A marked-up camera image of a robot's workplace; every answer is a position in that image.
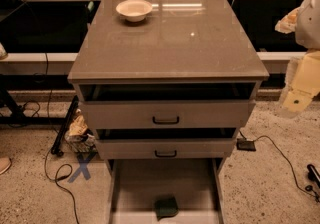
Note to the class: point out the grey drawer cabinet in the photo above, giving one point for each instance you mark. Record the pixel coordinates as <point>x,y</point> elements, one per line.
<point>179,42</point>

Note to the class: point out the white ceramic bowl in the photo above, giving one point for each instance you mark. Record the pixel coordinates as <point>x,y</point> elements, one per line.
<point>134,10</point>

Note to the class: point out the black device right edge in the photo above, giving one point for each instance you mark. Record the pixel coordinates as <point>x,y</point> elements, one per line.
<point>313,174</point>

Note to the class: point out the crumpled bag beside cabinet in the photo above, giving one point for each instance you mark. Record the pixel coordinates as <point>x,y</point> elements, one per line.
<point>78,136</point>

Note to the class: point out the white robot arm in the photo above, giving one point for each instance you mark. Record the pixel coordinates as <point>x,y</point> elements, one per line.
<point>307,30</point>

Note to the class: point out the black leaning bar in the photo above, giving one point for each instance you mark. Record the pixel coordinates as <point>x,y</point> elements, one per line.
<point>55,150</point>

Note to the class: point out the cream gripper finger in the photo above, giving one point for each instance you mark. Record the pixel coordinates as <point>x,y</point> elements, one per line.
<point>302,84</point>
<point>288,23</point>

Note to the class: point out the blue tape cross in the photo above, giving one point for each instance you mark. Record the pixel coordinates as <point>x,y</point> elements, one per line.
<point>83,161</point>

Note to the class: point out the middle drawer with black handle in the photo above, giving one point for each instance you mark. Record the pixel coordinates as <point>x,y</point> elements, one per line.
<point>166,143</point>

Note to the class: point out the top drawer with black handle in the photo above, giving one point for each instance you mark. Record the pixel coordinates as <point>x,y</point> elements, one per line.
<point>166,106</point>

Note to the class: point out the drawer with black handle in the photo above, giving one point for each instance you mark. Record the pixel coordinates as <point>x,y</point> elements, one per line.
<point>166,143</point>
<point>166,106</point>

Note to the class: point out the green sponge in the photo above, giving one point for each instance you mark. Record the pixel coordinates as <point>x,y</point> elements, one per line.
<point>166,208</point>

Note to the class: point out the open bottom drawer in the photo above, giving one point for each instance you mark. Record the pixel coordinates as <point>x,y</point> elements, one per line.
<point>137,184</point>

